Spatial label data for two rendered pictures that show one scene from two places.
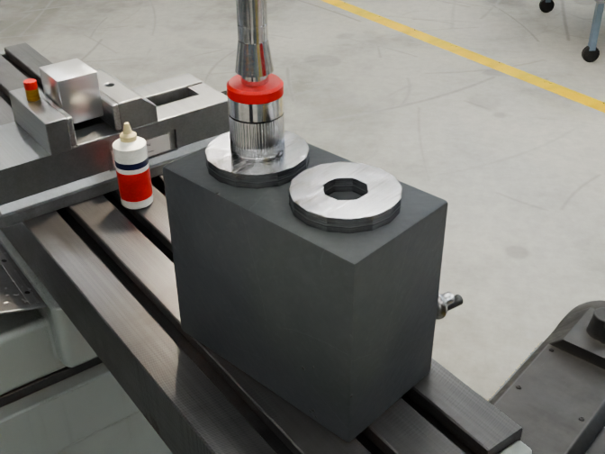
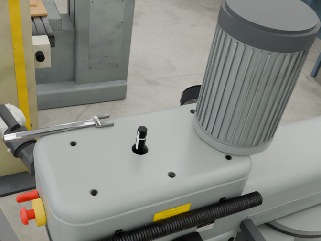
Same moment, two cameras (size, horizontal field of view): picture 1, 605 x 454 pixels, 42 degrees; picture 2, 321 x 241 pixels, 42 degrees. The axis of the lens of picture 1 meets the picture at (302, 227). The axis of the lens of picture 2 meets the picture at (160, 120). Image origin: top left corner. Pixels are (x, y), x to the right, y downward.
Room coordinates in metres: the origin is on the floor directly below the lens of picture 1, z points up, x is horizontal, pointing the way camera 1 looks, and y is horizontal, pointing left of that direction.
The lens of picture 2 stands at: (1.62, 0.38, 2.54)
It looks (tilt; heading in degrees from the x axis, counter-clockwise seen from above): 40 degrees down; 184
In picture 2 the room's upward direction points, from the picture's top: 10 degrees clockwise
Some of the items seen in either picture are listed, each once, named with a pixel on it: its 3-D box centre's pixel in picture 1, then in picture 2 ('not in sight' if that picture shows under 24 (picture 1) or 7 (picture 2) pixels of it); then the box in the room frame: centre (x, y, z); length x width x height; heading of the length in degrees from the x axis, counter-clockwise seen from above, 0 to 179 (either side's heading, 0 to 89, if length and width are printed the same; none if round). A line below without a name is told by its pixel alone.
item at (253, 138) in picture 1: (257, 122); not in sight; (0.61, 0.04, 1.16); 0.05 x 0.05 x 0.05
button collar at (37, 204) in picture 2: not in sight; (38, 212); (1.09, 0.11, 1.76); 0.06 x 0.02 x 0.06; 36
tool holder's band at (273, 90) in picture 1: (255, 86); not in sight; (0.61, 0.04, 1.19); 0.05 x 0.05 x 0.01
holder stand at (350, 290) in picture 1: (301, 266); not in sight; (0.58, 0.00, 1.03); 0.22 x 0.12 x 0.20; 47
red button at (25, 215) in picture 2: not in sight; (27, 215); (1.10, 0.09, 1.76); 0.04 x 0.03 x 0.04; 36
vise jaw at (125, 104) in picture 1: (114, 97); not in sight; (0.98, 0.25, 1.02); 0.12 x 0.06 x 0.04; 37
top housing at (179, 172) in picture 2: not in sight; (142, 171); (0.94, 0.31, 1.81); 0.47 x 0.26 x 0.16; 126
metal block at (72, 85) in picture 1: (71, 91); not in sight; (0.95, 0.29, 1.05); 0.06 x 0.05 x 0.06; 37
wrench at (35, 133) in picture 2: not in sight; (59, 128); (0.95, 0.11, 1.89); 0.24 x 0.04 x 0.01; 126
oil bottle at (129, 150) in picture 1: (131, 163); not in sight; (0.86, 0.21, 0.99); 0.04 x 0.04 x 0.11
